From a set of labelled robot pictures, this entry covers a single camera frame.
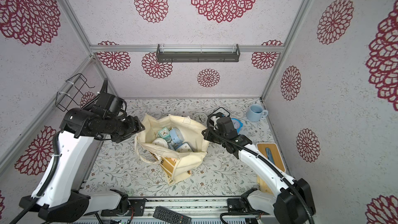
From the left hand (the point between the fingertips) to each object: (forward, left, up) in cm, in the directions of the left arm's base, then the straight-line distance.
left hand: (139, 133), depth 65 cm
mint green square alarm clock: (+14, -5, -24) cm, 28 cm away
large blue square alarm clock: (+6, -17, -27) cm, 32 cm away
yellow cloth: (-14, -58, -28) cm, 66 cm away
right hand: (+8, -26, -11) cm, 29 cm away
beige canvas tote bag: (-8, -14, -17) cm, 23 cm away
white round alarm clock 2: (+6, -4, -20) cm, 21 cm away
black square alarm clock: (+36, -41, -29) cm, 62 cm away
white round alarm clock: (+28, -26, -27) cm, 47 cm away
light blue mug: (+32, -63, -26) cm, 75 cm away
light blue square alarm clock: (+12, -12, -22) cm, 28 cm away
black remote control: (-27, -12, -28) cm, 41 cm away
